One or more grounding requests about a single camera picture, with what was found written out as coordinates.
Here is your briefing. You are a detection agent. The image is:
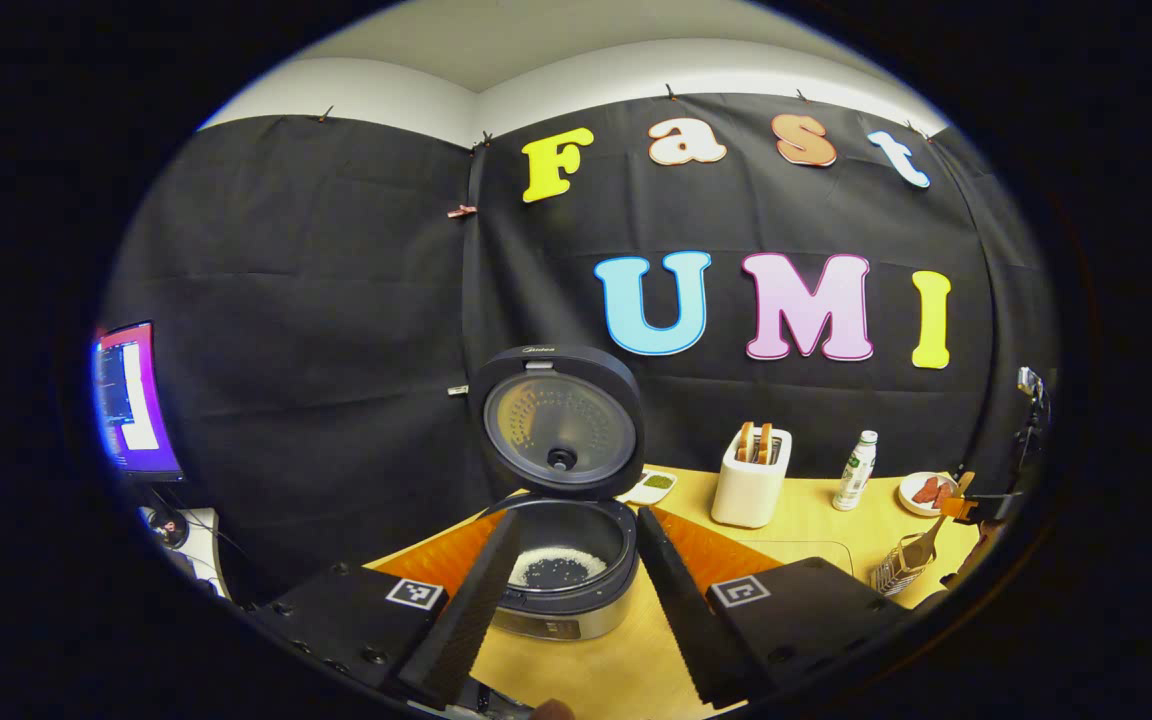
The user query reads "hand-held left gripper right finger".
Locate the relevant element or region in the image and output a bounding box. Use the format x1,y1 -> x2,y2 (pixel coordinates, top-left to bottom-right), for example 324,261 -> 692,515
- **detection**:
634,505 -> 912,709

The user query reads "white toaster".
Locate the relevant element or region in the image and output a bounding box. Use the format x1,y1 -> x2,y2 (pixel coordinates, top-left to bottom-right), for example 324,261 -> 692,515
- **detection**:
711,425 -> 794,529

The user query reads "computer monitor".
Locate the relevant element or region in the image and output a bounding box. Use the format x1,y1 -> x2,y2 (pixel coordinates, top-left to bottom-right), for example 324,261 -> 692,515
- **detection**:
89,320 -> 185,483

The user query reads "white side desk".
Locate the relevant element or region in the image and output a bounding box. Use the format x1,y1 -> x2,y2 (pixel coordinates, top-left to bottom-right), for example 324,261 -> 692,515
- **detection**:
136,505 -> 232,601

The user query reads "wooden spoon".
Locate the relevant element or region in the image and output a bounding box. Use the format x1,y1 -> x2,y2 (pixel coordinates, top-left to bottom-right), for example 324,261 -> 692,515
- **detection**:
901,470 -> 977,573

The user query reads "metal wire chopstick holder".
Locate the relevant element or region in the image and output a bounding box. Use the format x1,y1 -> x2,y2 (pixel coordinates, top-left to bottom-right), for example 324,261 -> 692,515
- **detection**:
869,540 -> 937,598

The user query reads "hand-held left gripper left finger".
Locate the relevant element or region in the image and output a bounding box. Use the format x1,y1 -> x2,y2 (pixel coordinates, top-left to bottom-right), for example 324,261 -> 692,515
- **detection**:
251,508 -> 524,711

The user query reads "black rice cooker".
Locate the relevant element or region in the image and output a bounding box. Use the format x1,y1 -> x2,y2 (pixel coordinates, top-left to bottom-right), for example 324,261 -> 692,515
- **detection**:
468,343 -> 647,643

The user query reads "white drink bottle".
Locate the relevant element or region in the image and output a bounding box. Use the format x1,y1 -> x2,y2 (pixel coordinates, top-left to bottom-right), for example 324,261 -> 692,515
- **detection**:
833,430 -> 879,512

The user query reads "white divided bean dish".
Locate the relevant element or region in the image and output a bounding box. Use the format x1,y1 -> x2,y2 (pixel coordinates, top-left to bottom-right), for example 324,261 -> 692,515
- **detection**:
616,470 -> 679,507

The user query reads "small device on black stand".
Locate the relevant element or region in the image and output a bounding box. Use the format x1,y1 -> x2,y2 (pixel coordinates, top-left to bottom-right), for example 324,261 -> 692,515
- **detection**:
1016,365 -> 1052,471

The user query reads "white plate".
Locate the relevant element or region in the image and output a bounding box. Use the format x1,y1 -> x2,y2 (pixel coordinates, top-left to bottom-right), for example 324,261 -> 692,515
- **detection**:
898,471 -> 962,517

